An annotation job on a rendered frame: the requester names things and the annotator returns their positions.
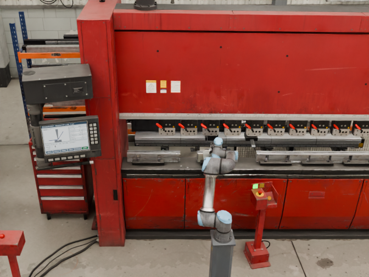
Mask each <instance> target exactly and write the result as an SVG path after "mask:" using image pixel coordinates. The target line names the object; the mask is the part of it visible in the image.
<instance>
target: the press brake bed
mask: <svg viewBox="0 0 369 277"><path fill-rule="evenodd" d="M121 175H122V191H123V202H124V217H125V227H126V235H125V237H126V239H211V234H210V230H215V229H216V228H211V227H207V226H200V225H199V224H198V211H199V210H200V208H201V207H202V204H203V193H204V183H205V175H204V174H203V173H121ZM270 181H272V185H273V187H274V188H275V190H276V191H277V193H278V200H277V207H276V208H268V209H266V213H265V221H264V228H263V233H262V239H369V174H234V173H224V174H221V173H219V174H218V176H217V177H216V183H215V194H214V205H213V209H214V210H215V213H217V212H218V211H221V210H225V211H227V212H229V213H230V214H231V216H232V223H231V229H232V231H233V235H234V239H255V231H256V219H257V214H258V210H255V208H254V206H253V204H252V203H251V201H250V192H251V184H256V183H261V182H270ZM309 192H325V195H324V199H309Z"/></svg>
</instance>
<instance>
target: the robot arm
mask: <svg viewBox="0 0 369 277"><path fill-rule="evenodd" d="M222 143H223V140H222V138H220V137H217V138H215V139H214V142H213V143H212V144H211V149H210V152H209V153H210V155H212V157H206V158H205V159H204V162H203V166H202V171H203V172H204V173H203V174H204V175H205V183H204V193H203V204H202V207H201V208H200V210H199V211H198V224H199V225H200V226H207V227H211V228H216V229H215V231H214V235H213V237H214V240H215V241H216V242H218V243H229V242H231V240H232V232H231V223H232V216H231V214H230V213H229V212H227V211H225V210H221V211H218V212H217V213H215V210H214V209H213V205H214V194H215V183H216V177H217V176H218V174H219V173H221V174H224V173H229V172H231V171H232V170H233V169H234V168H235V165H236V164H235V160H237V159H238V152H236V151H227V150H221V149H222Z"/></svg>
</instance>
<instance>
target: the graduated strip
mask: <svg viewBox="0 0 369 277"><path fill-rule="evenodd" d="M119 116H120V117H285V118H369V115H345V114H183V113H119Z"/></svg>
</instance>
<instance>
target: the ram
mask: <svg viewBox="0 0 369 277"><path fill-rule="evenodd" d="M114 37H115V55H116V73H117V83H118V101H119V113H183V114H345V115H369V32H283V31H189V30H115V31H114ZM146 80H156V93H147V89H146ZM160 80H164V81H166V88H160ZM171 81H181V93H171ZM160 89H166V93H160ZM119 119H187V120H357V121H369V118H285V117H120V116H119Z"/></svg>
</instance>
